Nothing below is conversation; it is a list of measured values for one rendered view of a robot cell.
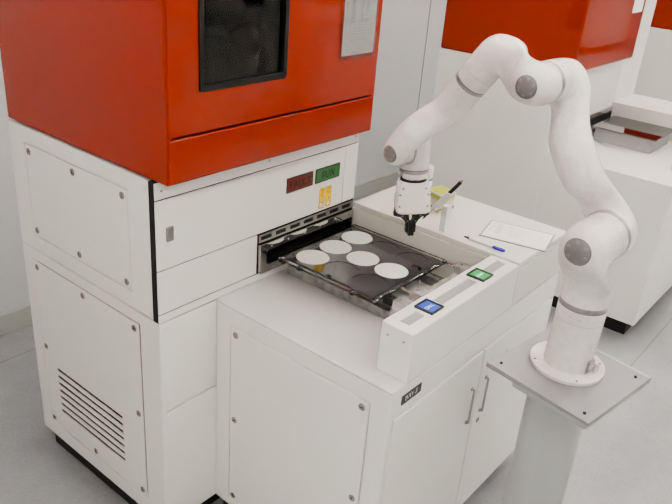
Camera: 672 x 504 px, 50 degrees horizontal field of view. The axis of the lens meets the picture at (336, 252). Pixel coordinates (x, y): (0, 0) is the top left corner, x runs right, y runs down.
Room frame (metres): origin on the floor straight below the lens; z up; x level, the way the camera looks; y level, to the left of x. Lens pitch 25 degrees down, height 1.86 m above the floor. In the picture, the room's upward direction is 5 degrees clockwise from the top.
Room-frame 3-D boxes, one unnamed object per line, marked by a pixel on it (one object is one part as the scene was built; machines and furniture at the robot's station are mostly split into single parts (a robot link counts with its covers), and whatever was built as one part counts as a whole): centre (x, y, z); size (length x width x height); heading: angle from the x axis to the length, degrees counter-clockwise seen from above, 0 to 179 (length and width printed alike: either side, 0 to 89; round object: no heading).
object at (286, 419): (1.99, -0.21, 0.41); 0.97 x 0.64 x 0.82; 142
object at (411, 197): (1.97, -0.21, 1.13); 0.10 x 0.07 x 0.11; 100
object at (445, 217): (2.12, -0.32, 1.03); 0.06 x 0.04 x 0.13; 52
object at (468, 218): (2.24, -0.40, 0.89); 0.62 x 0.35 x 0.14; 52
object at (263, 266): (2.11, 0.09, 0.89); 0.44 x 0.02 x 0.10; 142
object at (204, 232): (1.98, 0.21, 1.02); 0.82 x 0.03 x 0.40; 142
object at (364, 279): (1.99, -0.08, 0.90); 0.34 x 0.34 x 0.01; 52
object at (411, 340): (1.72, -0.33, 0.89); 0.55 x 0.09 x 0.14; 142
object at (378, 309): (1.86, -0.06, 0.84); 0.50 x 0.02 x 0.03; 52
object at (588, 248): (1.57, -0.60, 1.14); 0.19 x 0.12 x 0.24; 138
